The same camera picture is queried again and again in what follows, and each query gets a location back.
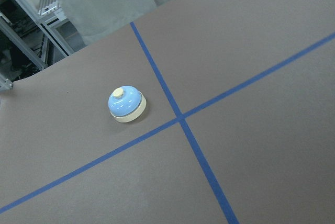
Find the blue cream call bell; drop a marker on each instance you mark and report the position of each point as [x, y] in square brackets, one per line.
[126, 103]

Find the aluminium frame rack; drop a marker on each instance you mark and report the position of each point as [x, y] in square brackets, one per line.
[36, 30]

